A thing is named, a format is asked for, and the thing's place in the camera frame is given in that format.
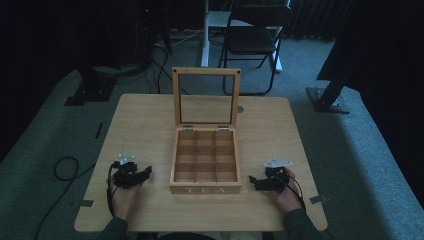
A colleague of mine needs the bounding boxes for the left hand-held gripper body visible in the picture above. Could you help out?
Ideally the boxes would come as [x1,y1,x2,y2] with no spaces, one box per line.
[111,153,141,190]

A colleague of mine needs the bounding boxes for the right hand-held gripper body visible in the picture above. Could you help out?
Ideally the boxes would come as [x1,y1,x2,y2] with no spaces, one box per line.
[262,156,295,193]

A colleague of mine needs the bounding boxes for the person's right hand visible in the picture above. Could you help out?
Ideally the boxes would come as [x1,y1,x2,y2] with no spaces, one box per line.
[266,167,306,214]

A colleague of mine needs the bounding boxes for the person's left hand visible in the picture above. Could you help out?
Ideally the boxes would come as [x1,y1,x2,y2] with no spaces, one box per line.
[106,172,143,222]

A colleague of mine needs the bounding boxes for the grey tape strip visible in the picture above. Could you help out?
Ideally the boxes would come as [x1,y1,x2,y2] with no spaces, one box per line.
[308,194,329,205]
[72,199,95,209]

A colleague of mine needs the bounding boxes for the wooden tea box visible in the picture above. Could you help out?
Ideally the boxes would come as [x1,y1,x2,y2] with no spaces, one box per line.
[169,67,243,195]

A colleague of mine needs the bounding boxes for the black stand with flat base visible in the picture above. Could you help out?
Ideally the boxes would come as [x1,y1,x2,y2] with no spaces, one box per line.
[64,64,118,108]

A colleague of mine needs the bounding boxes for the black slanted stand with plate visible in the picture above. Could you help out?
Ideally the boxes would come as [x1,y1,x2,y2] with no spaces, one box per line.
[305,33,368,115]

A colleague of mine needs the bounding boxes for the black folding chair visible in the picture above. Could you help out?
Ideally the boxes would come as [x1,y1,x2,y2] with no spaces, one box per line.
[218,3,294,97]
[200,0,292,74]

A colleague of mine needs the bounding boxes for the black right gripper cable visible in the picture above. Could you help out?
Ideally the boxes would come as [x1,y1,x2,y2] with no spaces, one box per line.
[281,173,308,213]

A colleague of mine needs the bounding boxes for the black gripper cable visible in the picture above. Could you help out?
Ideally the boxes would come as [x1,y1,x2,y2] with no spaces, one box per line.
[33,155,118,240]
[281,173,308,213]

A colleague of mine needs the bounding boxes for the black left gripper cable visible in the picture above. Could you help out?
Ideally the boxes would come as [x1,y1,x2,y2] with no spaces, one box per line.
[33,155,118,240]

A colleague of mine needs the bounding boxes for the black floor cables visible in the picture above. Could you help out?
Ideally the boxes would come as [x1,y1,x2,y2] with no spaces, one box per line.
[113,28,208,95]

